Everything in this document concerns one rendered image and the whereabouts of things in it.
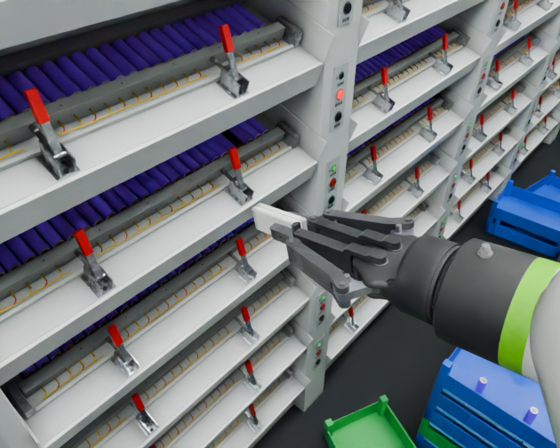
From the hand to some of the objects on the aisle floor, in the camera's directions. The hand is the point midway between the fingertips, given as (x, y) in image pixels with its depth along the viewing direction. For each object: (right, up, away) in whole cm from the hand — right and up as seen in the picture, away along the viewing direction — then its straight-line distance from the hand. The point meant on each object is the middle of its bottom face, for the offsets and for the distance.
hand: (280, 224), depth 55 cm
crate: (+28, -67, +80) cm, 108 cm away
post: (+50, -17, +140) cm, 150 cm away
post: (+3, -50, +100) cm, 112 cm away
